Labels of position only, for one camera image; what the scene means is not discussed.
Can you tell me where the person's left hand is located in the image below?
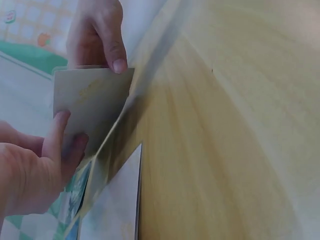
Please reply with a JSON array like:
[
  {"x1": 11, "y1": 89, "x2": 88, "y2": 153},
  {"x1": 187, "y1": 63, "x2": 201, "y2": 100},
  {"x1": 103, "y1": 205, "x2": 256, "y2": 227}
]
[{"x1": 0, "y1": 109, "x2": 90, "y2": 223}]

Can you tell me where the person's right hand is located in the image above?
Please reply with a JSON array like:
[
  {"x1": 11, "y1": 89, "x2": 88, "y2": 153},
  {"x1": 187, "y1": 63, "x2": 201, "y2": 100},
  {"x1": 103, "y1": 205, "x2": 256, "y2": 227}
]
[{"x1": 66, "y1": 0, "x2": 129, "y2": 75}]

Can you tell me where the blue-green printed card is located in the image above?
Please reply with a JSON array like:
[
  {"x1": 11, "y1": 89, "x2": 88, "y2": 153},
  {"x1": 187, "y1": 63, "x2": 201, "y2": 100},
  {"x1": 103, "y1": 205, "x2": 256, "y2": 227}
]
[{"x1": 64, "y1": 159, "x2": 93, "y2": 240}]

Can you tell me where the plain pale gray card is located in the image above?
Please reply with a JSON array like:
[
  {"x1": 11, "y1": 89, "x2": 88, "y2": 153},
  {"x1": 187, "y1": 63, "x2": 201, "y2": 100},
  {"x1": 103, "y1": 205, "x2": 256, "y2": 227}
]
[{"x1": 51, "y1": 65, "x2": 136, "y2": 165}]

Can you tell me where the white card with dark edge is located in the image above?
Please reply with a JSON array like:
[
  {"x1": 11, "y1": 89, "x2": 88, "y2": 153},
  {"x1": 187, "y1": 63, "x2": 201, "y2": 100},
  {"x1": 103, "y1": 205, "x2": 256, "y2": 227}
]
[{"x1": 78, "y1": 141, "x2": 143, "y2": 240}]

